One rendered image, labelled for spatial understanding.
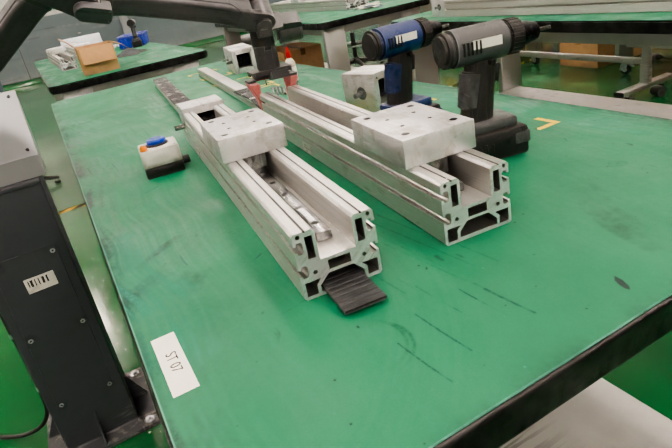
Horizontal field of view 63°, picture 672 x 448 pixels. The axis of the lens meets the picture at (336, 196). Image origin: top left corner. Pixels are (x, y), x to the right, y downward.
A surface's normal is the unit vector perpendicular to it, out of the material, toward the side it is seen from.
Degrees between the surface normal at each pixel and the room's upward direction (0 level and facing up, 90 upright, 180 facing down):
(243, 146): 90
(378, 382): 0
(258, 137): 90
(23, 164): 90
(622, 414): 0
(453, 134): 90
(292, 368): 0
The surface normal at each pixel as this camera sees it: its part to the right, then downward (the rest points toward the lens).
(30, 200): 0.48, 0.26
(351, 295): -0.18, -0.91
